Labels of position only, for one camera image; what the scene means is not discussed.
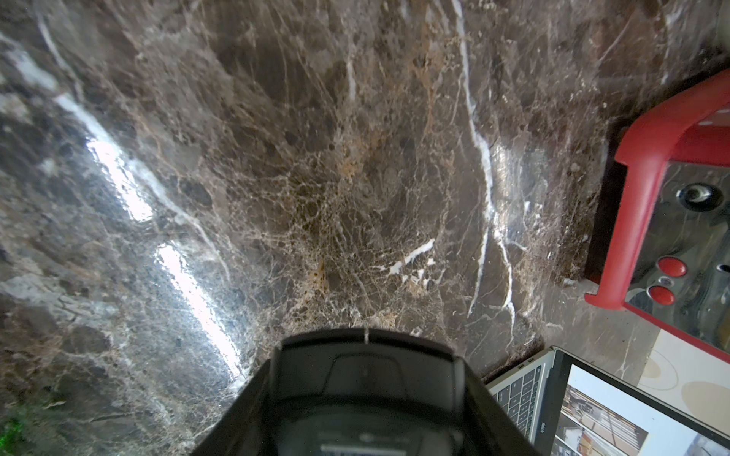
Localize silver open laptop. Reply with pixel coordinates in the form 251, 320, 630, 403
487, 347, 729, 455

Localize black wireless mouse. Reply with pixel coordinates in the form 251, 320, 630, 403
267, 328, 466, 455

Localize red chrome toaster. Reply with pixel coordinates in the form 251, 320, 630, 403
586, 70, 729, 361

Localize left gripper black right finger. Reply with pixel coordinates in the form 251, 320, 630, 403
458, 361, 539, 456

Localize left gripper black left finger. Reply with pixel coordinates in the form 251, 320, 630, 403
191, 360, 274, 456

